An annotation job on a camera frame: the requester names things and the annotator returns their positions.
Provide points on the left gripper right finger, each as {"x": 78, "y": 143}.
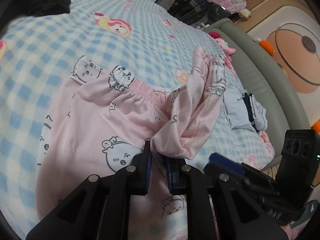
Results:
{"x": 176, "y": 169}

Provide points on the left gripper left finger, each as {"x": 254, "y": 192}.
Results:
{"x": 141, "y": 178}

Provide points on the pink cartoon print pajama garment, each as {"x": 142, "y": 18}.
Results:
{"x": 100, "y": 119}

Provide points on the light blue folded garment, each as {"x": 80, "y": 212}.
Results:
{"x": 243, "y": 111}

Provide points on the pink plush toy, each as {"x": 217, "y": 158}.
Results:
{"x": 222, "y": 43}

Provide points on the blue checkered cartoon blanket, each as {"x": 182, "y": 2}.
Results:
{"x": 38, "y": 54}

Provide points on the orange carrot plush toy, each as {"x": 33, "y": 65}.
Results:
{"x": 265, "y": 45}

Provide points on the pink cartoon cushion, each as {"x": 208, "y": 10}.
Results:
{"x": 231, "y": 5}

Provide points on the grey padded bed frame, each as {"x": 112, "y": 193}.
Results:
{"x": 261, "y": 76}

